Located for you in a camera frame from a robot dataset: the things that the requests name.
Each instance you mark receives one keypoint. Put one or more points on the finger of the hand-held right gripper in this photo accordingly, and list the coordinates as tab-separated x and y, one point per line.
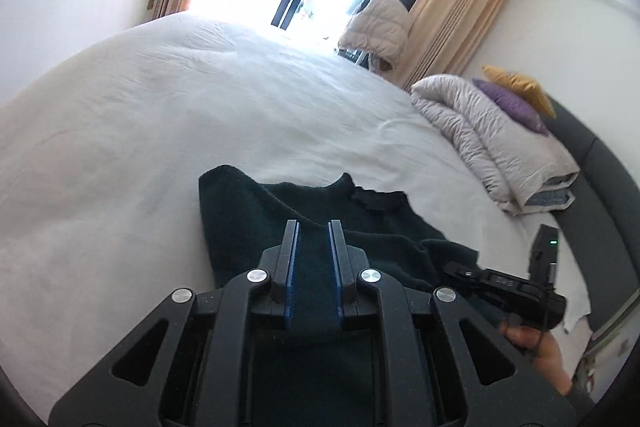
462	273

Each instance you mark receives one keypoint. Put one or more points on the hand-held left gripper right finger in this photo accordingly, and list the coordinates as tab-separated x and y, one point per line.
334	272

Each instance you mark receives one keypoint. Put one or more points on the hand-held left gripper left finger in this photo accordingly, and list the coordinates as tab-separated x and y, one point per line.
292	272

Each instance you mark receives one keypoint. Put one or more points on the dark green knit sweater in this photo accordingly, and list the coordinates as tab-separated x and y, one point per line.
310	212

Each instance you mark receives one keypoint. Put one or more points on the person's right forearm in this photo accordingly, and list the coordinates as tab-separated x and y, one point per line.
580	404

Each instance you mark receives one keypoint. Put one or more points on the person's right hand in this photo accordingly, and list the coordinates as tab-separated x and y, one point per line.
545	354

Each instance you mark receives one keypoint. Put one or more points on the dark grey headboard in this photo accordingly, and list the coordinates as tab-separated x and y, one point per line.
595	187

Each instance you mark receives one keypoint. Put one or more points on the folded beige duvet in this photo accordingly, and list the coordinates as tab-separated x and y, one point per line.
495	142

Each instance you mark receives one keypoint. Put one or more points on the purple pillow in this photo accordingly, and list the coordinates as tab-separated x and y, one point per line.
510	104

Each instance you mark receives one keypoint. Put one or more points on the white bed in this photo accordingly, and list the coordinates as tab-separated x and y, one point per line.
200	107

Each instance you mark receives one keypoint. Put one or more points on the yellow pillow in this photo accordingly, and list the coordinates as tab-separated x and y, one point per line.
525	87

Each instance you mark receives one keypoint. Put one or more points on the beige puffer jacket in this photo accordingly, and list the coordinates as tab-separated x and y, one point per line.
377	29

